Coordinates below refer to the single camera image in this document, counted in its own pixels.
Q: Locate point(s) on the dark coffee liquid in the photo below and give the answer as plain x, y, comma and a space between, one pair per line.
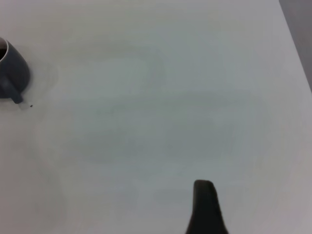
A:
2, 53

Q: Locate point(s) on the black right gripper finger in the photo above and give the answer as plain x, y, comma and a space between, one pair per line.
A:
206, 209

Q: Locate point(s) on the dark grey mug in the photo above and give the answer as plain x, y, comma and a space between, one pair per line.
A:
15, 73

